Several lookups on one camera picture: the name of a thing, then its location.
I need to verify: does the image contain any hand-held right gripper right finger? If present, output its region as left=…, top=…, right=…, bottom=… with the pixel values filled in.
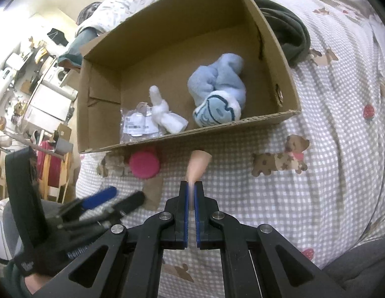
left=195, top=181, right=345, bottom=298

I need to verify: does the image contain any pink round plush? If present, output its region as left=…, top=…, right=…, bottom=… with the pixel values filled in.
left=128, top=147, right=161, bottom=179

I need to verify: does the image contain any grey bin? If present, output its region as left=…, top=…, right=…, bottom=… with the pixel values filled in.
left=54, top=138, right=72, bottom=156

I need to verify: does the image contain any white sock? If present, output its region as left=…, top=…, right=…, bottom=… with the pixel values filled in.
left=149, top=85, right=189, bottom=134

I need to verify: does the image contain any white washing machine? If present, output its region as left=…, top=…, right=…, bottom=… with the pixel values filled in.
left=52, top=62, right=72, bottom=84

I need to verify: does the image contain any pink cloth on rack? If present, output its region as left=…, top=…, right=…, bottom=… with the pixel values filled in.
left=37, top=141, right=62, bottom=188

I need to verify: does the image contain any beige soft cone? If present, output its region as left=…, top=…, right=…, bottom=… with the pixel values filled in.
left=186, top=150, right=212, bottom=183

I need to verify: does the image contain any grey striped pillow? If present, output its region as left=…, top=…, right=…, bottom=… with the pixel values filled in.
left=77, top=1, right=103, bottom=25

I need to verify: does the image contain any teal pillow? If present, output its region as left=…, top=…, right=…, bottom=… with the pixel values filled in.
left=57, top=26, right=100, bottom=69

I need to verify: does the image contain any cardboard box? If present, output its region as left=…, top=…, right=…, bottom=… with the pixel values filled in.
left=77, top=0, right=302, bottom=154

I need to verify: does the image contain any person's left forearm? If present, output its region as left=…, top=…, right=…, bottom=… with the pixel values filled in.
left=3, top=255, right=47, bottom=298

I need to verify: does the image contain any dark grey garment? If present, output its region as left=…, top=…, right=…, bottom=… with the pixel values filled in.
left=251, top=0, right=311, bottom=67

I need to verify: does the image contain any black hanging garment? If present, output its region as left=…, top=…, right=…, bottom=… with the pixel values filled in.
left=46, top=29, right=69, bottom=45

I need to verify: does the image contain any person's right leg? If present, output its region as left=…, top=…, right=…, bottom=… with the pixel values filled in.
left=317, top=233, right=385, bottom=298

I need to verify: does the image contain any light blue fish plush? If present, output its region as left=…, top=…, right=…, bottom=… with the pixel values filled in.
left=187, top=53, right=246, bottom=128

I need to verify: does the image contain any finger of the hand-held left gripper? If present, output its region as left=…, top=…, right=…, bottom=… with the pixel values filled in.
left=76, top=186, right=117, bottom=212
left=102, top=191, right=146, bottom=218

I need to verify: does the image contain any white low cabinet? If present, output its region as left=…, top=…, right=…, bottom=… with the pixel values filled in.
left=26, top=82, right=78, bottom=137

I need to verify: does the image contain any clear plastic packet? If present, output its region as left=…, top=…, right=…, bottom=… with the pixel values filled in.
left=120, top=102, right=163, bottom=145

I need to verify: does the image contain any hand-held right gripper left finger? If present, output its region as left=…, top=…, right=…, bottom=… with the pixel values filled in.
left=32, top=181, right=190, bottom=298

